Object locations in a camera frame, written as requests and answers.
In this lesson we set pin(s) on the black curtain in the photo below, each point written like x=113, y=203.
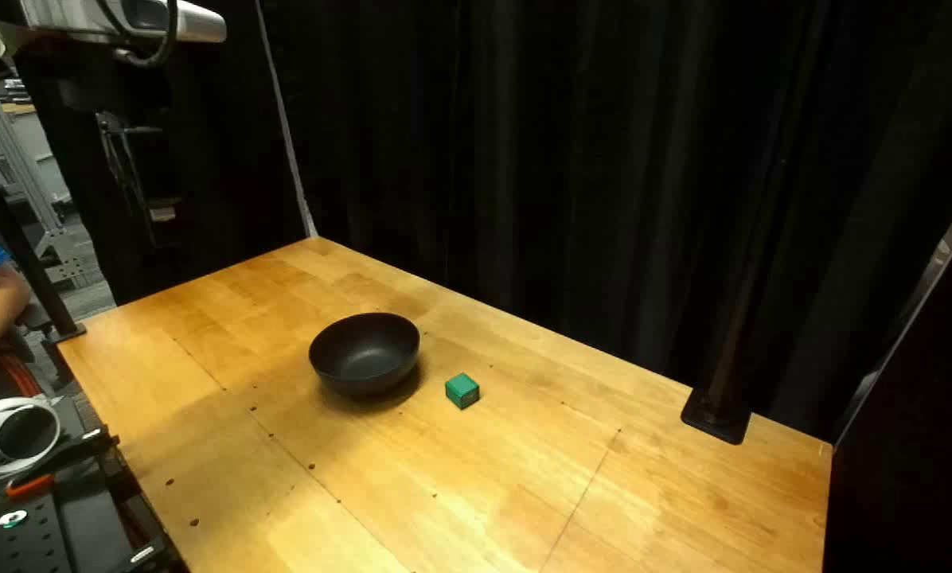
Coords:
x=558, y=159

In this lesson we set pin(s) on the green cube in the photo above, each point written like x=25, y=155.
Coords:
x=463, y=391

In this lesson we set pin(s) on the black pole with base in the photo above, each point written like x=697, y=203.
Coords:
x=718, y=415

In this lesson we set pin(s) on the thin white pole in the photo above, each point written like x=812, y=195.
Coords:
x=288, y=147

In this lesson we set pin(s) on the grey shelf rack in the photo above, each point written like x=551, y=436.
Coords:
x=17, y=179

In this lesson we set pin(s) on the metal frame rail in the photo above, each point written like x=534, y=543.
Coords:
x=922, y=287

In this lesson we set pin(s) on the black side panel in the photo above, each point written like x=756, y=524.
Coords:
x=908, y=456

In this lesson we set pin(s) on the black bowl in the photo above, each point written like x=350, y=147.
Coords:
x=363, y=355

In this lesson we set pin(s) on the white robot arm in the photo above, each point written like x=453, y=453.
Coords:
x=194, y=19

